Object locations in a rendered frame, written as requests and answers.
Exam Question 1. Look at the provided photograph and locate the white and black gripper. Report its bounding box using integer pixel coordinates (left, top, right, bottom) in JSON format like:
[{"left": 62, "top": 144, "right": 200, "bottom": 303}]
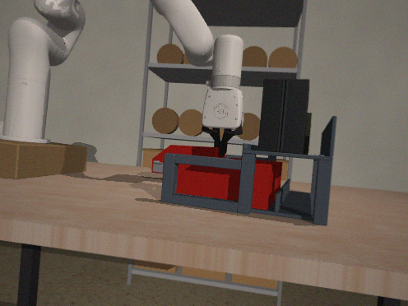
[{"left": 202, "top": 86, "right": 243, "bottom": 156}]

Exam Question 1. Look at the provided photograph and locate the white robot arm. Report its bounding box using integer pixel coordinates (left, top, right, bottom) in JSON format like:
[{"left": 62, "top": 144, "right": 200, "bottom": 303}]
[{"left": 0, "top": 0, "right": 243, "bottom": 143}]

